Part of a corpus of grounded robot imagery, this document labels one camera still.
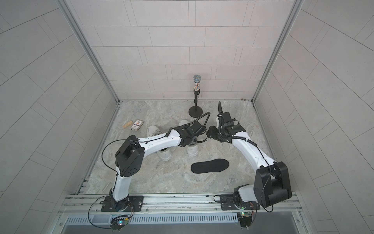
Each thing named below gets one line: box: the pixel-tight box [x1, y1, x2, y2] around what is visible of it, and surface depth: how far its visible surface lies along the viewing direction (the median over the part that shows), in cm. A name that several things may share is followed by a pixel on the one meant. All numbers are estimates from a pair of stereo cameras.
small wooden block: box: [122, 120, 133, 129], surface depth 103 cm
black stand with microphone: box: [188, 74, 203, 118], surface depth 107 cm
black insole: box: [190, 158, 230, 174], surface depth 85 cm
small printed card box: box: [130, 118, 145, 132], surface depth 101 cm
